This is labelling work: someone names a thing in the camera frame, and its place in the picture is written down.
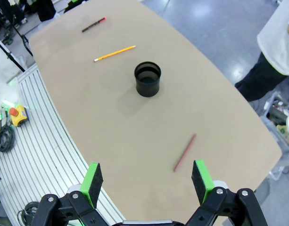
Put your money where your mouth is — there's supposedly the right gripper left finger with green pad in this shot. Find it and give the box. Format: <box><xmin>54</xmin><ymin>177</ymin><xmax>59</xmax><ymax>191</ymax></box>
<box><xmin>32</xmin><ymin>162</ymin><xmax>116</xmax><ymax>226</ymax></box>

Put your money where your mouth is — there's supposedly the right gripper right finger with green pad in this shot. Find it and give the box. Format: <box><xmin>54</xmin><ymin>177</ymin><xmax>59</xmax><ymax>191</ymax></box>
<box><xmin>184</xmin><ymin>160</ymin><xmax>269</xmax><ymax>226</ymax></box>

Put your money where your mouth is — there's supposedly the reddish brown pen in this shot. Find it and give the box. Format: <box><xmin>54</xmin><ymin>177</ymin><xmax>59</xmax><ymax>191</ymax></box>
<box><xmin>173</xmin><ymin>133</ymin><xmax>197</xmax><ymax>172</ymax></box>

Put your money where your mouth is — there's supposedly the yellow pencil pink eraser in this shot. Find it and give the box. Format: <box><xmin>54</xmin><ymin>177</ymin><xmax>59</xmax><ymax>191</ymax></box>
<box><xmin>93</xmin><ymin>45</ymin><xmax>137</xmax><ymax>63</ymax></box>

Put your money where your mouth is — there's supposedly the black pen pink cap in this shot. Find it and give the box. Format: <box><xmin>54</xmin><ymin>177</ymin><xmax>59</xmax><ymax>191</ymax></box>
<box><xmin>82</xmin><ymin>16</ymin><xmax>107</xmax><ymax>33</ymax></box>

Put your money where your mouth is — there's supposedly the black mesh pen holder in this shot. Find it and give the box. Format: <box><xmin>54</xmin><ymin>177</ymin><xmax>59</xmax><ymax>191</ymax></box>
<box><xmin>134</xmin><ymin>61</ymin><xmax>162</xmax><ymax>97</ymax></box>

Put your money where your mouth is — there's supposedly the aluminium profile platform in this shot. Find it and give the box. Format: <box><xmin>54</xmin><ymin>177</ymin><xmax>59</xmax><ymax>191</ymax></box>
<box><xmin>0</xmin><ymin>63</ymin><xmax>126</xmax><ymax>226</ymax></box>

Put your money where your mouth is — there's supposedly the clear plastic storage bin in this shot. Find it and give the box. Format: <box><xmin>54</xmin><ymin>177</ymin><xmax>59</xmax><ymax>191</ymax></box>
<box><xmin>261</xmin><ymin>90</ymin><xmax>289</xmax><ymax>181</ymax></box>

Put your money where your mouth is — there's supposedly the yellow emergency stop box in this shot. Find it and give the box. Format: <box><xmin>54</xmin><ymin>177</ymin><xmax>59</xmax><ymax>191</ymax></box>
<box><xmin>8</xmin><ymin>105</ymin><xmax>29</xmax><ymax>128</ymax></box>

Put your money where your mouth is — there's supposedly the person in white t-shirt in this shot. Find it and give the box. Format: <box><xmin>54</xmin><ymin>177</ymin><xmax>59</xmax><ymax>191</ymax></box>
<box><xmin>235</xmin><ymin>0</ymin><xmax>289</xmax><ymax>102</ymax></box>

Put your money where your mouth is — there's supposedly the black tripod stand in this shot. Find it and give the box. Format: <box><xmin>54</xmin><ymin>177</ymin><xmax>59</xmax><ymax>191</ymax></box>
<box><xmin>0</xmin><ymin>0</ymin><xmax>34</xmax><ymax>73</ymax></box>

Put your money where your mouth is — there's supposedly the black cable bundle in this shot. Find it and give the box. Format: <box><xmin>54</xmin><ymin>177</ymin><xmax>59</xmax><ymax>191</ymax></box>
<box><xmin>0</xmin><ymin>122</ymin><xmax>15</xmax><ymax>153</ymax></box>
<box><xmin>17</xmin><ymin>201</ymin><xmax>41</xmax><ymax>226</ymax></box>

